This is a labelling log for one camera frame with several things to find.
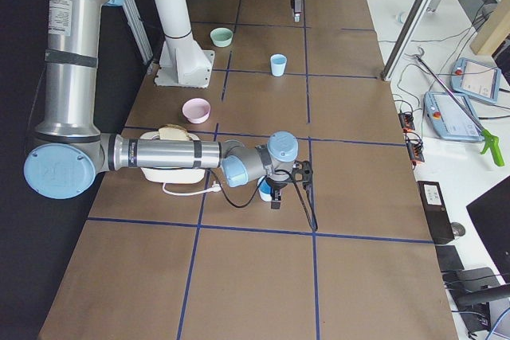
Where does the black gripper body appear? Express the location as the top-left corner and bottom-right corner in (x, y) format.
(265, 176), (288, 193)

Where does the light blue plastic cup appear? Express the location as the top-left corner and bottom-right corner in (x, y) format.
(270, 53), (288, 77)

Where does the green bowl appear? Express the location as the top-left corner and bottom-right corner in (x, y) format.
(210, 27), (233, 48)

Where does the white paper cup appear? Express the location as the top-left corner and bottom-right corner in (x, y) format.
(395, 12), (408, 25)

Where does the pink bowl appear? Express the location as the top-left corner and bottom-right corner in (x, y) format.
(182, 98), (211, 124)

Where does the cream toaster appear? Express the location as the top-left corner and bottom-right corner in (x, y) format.
(140, 130), (205, 184)

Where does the bread slice in toaster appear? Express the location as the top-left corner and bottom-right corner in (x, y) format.
(159, 124), (190, 141)

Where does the white mounting pillar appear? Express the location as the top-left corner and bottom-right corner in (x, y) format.
(155, 0), (215, 88)

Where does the orange connector block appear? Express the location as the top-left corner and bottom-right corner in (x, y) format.
(398, 111), (425, 168)

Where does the black box with label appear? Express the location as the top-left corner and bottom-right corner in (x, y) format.
(417, 181), (454, 244)

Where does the near teach pendant tablet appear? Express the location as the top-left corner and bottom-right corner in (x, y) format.
(424, 92), (484, 142)

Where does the teach pendant tablet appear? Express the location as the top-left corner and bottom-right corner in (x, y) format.
(424, 92), (484, 142)
(450, 57), (501, 104)

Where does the far teach pendant tablet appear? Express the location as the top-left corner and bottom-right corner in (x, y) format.
(450, 57), (501, 104)

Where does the black laptop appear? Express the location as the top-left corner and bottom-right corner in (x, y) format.
(467, 180), (509, 281)

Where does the metal reacher grabber tool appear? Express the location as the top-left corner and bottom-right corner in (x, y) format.
(411, 46), (505, 166)

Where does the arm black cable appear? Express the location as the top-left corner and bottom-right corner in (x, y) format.
(210, 160), (320, 233)

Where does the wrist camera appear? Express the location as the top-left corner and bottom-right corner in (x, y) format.
(295, 161), (313, 190)

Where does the white toaster plug cable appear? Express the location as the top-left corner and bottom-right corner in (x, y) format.
(161, 181), (223, 197)

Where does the aluminium frame post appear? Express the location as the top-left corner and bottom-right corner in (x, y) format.
(381, 0), (431, 81)

